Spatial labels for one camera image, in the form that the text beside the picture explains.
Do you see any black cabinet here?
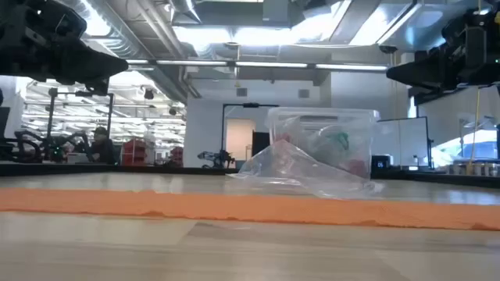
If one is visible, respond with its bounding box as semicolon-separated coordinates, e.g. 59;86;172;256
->
252;131;271;158

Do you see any black robot rig gantry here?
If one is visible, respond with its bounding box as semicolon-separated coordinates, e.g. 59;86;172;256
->
45;87;115;163

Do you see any long ceiling light fixture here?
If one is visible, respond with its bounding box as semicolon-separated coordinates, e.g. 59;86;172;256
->
124;58;388;73

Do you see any red shelf cart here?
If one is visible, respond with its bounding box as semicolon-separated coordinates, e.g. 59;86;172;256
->
170;146;184;167
121;138;148;167

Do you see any white partition board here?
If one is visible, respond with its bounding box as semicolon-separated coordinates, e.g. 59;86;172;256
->
374;116;434;169

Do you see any row of small jars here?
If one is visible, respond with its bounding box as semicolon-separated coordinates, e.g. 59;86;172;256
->
447;160;500;177

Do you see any clear plastic storage container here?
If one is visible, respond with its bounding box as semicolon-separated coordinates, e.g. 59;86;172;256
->
266;106;381;180

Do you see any orange elastic bandage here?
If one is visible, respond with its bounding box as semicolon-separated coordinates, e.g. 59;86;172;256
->
0;186;500;232

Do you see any clear plastic zip bag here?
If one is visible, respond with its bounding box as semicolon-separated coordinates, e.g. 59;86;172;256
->
228;139;386;200

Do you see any yellow cable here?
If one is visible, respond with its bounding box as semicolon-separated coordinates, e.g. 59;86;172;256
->
466;87;482;165

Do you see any green bandage roll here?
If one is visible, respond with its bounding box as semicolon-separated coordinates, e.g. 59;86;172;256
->
326;131;350;153

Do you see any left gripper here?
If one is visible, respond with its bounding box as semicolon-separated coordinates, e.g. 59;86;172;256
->
0;23;130;97

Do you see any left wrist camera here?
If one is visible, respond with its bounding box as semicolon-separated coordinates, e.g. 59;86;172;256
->
37;0;88;40

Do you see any person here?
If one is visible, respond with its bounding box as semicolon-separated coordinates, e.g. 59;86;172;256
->
89;126;118;165

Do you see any red bandage roll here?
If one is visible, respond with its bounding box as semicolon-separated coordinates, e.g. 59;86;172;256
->
345;158;368;179

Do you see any black chair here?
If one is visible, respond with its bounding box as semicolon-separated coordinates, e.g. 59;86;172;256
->
0;105;44;164

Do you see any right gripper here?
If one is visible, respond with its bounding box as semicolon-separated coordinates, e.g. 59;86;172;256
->
386;8;500;91

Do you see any black aluminium table frame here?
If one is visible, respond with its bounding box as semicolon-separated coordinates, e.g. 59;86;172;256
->
0;162;500;189

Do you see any thin black gantry frame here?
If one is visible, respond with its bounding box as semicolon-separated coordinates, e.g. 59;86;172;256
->
221;102;280;169

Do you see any black digital display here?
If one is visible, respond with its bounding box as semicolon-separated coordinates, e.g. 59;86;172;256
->
370;155;393;170

